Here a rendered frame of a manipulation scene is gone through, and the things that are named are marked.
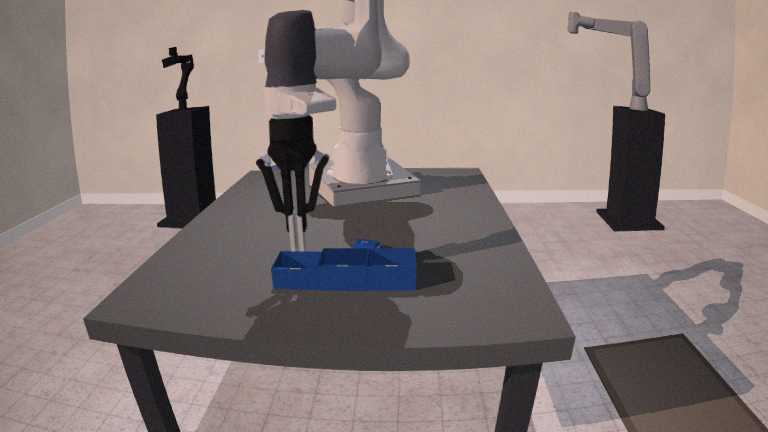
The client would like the blue rack of bins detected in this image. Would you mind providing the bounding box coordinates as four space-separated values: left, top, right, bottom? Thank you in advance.
271 248 416 291

